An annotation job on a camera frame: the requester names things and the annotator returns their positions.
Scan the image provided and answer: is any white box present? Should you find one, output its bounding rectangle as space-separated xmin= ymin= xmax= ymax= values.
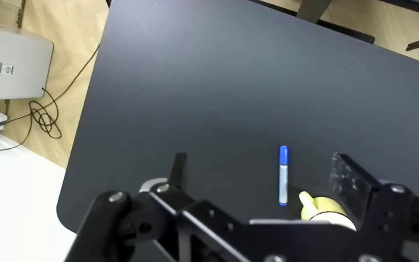
xmin=0 ymin=18 xmax=56 ymax=101

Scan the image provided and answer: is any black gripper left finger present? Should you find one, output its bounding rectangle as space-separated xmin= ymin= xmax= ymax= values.
xmin=66 ymin=151 xmax=197 ymax=262

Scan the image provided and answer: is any blue capped marker pen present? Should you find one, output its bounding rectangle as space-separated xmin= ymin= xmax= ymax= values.
xmin=278 ymin=143 xmax=291 ymax=208

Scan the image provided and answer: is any grey metal stand post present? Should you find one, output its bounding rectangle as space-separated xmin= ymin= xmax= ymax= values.
xmin=296 ymin=0 xmax=334 ymax=24

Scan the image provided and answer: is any yellow enamel mug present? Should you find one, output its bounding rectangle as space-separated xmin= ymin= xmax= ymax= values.
xmin=297 ymin=189 xmax=360 ymax=232

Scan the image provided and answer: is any black floor cable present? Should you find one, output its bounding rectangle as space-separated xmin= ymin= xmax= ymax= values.
xmin=0 ymin=42 xmax=102 ymax=164

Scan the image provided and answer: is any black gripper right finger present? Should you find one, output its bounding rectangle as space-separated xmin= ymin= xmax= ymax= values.
xmin=329 ymin=151 xmax=419 ymax=262

